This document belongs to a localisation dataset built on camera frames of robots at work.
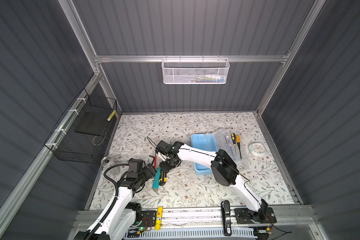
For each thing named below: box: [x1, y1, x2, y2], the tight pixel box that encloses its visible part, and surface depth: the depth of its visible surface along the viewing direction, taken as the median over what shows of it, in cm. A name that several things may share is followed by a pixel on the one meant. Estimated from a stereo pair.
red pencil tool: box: [154, 153, 158, 170], surface depth 95 cm
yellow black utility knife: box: [159, 170, 167, 186], surface depth 87 cm
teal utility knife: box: [152, 166, 162, 195], surface depth 87 cm
